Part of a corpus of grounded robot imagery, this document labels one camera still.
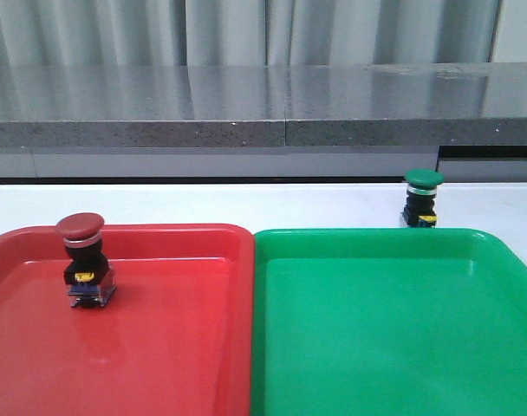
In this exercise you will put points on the green plastic tray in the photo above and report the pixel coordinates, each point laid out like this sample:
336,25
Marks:
388,322

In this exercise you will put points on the green mushroom push button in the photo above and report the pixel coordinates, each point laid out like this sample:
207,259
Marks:
422,186

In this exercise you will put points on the red mushroom push button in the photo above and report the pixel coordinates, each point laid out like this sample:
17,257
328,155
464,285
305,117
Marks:
90,277

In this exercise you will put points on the grey stone counter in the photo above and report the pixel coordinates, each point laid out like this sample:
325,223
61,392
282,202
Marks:
133,124

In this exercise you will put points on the red plastic tray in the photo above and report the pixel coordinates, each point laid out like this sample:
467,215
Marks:
174,339

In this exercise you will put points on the white curtain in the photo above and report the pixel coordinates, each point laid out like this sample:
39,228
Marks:
246,33

